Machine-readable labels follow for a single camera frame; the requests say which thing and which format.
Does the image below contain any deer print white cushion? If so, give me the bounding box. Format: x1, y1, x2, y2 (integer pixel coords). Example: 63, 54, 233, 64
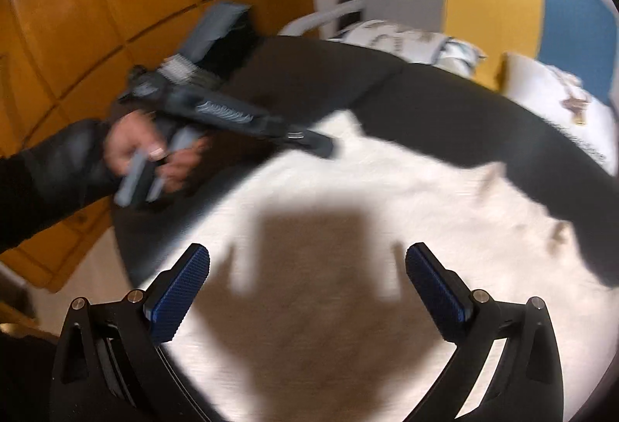
500, 51, 619, 176

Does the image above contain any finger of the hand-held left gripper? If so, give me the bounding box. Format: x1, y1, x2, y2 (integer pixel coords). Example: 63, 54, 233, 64
283, 127, 335, 159

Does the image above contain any person's left hand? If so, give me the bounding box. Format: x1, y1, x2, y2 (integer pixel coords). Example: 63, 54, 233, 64
103, 110, 211, 194

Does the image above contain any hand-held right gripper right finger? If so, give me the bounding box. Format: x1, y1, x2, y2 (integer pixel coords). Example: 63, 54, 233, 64
404, 243, 566, 422

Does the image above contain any cream knit sweater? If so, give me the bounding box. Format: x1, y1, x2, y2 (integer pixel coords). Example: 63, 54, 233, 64
130, 110, 619, 422

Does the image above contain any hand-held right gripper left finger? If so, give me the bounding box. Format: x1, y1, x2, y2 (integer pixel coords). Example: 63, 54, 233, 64
48, 243, 211, 422

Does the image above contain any person's left forearm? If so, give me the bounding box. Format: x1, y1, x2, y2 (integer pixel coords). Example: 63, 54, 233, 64
0, 118, 124, 256

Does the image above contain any geometric print cushion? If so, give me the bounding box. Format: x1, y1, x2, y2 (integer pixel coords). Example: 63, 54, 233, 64
329, 19, 487, 79

